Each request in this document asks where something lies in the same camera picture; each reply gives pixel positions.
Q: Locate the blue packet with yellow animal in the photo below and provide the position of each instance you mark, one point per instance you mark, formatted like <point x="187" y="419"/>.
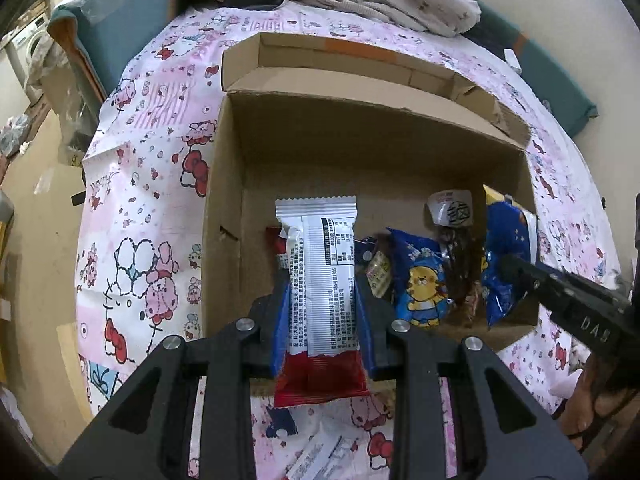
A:
<point x="422" y="285"/>

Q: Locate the teal padded bed rail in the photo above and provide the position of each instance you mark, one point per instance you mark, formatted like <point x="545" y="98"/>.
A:
<point x="115" y="25"/>
<point x="550" y="80"/>

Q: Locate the pink printed bed sheet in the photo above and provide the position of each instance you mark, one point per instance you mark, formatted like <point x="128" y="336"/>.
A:
<point x="150" y="185"/>

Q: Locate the cardboard box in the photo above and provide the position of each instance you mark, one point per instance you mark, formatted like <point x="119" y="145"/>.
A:
<point x="350" y="160"/>

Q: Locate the red white snack packet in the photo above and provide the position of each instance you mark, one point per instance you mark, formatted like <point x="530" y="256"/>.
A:
<point x="325" y="285"/>
<point x="275" y="247"/>

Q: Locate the white washing machine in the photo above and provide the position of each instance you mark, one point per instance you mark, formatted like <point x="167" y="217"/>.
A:
<point x="30" y="45"/>

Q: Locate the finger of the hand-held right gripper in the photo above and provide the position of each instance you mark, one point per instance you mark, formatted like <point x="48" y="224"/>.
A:
<point x="522" y="272"/>

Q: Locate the plastic bags on floor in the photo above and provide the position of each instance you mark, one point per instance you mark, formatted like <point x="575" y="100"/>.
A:
<point x="12" y="135"/>

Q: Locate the dark brown snack packet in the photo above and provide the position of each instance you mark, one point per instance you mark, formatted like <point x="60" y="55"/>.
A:
<point x="457" y="260"/>

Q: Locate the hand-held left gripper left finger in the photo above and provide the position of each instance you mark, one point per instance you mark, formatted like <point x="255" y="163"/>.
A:
<point x="281" y="330"/>

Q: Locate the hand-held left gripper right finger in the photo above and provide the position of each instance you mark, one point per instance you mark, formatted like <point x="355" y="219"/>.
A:
<point x="364" y="330"/>

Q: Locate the white tag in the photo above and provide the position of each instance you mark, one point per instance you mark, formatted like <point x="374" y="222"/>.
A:
<point x="512" y="60"/>

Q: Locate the person's right hand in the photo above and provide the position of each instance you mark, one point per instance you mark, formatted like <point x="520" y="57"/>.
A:
<point x="582" y="410"/>

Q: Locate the clear packet with yellow label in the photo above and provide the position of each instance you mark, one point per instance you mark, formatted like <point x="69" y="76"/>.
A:
<point x="380" y="267"/>

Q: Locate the blue packet with yellow corner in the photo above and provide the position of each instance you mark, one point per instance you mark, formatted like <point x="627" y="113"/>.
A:
<point x="500" y="240"/>

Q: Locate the clear plastic bag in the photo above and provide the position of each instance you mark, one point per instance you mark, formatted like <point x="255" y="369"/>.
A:
<point x="55" y="80"/>

